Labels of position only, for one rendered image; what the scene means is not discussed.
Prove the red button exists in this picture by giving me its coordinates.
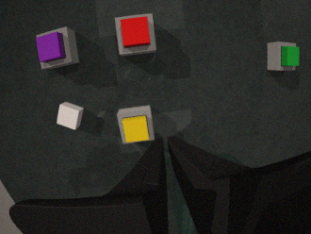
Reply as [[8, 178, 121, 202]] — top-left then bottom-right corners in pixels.
[[115, 13, 156, 56]]

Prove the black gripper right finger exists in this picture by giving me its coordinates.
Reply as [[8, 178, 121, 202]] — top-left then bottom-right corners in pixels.
[[167, 137, 311, 234]]

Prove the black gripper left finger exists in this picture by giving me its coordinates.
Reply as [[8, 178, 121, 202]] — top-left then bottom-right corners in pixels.
[[8, 139, 170, 234]]

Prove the yellow button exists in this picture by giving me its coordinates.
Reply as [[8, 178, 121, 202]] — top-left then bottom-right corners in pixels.
[[117, 106, 155, 143]]

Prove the small white block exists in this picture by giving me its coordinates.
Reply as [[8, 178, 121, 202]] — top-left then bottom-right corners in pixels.
[[57, 102, 83, 129]]

